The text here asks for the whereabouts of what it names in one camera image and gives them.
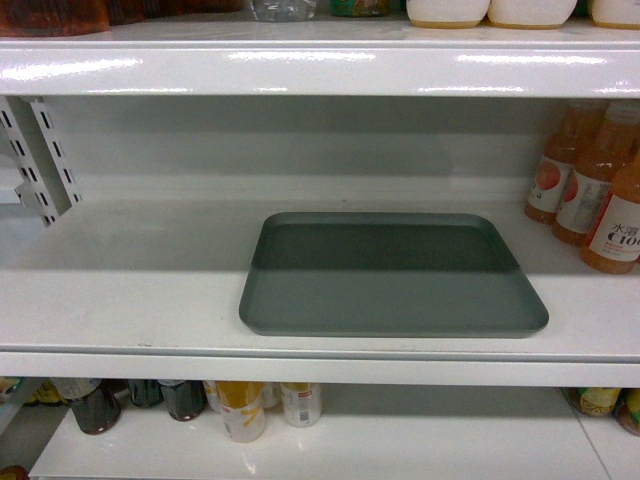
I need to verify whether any white jug right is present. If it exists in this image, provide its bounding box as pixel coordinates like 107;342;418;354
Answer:
590;0;639;29

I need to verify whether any white jug left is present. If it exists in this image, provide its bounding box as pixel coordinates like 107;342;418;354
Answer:
406;0;490;29

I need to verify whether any dark tea bottle right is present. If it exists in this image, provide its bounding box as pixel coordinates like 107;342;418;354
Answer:
158;380;206;421

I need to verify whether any white metal shelving unit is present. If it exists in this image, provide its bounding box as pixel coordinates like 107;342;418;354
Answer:
1;13;639;479

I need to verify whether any white jug middle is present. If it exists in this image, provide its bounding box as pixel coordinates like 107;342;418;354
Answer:
487;0;578;30

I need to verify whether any white jug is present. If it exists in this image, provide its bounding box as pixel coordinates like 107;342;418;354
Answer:
487;0;578;30
590;0;639;29
406;0;490;29

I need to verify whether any orange juice bottle rear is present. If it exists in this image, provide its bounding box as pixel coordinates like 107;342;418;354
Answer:
524;99;608;224

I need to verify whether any clear water bottle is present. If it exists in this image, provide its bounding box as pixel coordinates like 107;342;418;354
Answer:
251;0;317;23

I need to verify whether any orange juice bottle middle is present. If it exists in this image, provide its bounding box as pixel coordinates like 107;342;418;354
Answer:
552;100;639;246

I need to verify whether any orange juice bottle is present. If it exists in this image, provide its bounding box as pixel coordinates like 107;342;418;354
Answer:
524;99;608;224
552;100;639;246
580;153;639;275

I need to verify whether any dark tea bottle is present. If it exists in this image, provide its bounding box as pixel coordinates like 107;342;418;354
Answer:
51;377;121;435
158;380;206;421
126;379;163;408

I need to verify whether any brown snack package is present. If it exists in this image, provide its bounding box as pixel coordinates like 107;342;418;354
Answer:
1;0;110;37

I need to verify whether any white label drink bottle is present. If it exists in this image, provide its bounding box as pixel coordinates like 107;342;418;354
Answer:
280;382;322;428

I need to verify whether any dark tea bottle left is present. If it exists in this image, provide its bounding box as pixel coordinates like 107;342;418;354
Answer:
51;377;121;435

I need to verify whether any orange juice bottle front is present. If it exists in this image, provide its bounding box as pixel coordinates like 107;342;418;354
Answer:
580;153;639;275

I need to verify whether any yellow drink bottle front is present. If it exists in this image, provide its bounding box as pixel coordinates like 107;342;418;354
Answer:
216;381;266;443

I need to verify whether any dark tea bottle middle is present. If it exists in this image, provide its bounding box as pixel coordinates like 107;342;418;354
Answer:
126;379;163;408

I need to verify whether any green yellow can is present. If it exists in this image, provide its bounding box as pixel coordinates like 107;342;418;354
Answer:
568;387;621;417

